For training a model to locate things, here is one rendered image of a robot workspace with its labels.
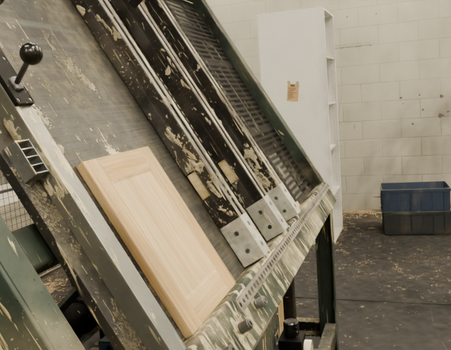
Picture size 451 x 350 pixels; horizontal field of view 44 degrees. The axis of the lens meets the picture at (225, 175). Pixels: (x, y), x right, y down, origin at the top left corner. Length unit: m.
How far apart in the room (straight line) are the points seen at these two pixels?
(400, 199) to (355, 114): 1.37
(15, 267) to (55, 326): 0.10
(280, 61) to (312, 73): 0.30
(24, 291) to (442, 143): 5.72
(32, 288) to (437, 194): 4.72
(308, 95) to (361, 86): 1.44
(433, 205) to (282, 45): 1.96
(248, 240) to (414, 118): 4.87
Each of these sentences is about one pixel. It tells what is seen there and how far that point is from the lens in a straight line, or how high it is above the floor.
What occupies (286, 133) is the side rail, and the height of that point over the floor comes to 1.15.
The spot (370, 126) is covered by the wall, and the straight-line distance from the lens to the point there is 6.29.
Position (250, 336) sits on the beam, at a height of 0.83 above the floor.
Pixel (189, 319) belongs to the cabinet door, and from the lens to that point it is 1.16.
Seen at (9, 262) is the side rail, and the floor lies 1.14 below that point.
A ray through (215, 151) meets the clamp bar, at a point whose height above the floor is 1.18.
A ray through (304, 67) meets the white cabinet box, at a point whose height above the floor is 1.56.
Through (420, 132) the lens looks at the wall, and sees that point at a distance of 6.28.
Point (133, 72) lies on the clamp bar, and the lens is 1.59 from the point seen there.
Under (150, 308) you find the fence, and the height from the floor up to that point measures 0.99.
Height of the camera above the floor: 1.34
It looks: 8 degrees down
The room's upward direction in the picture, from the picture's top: 4 degrees counter-clockwise
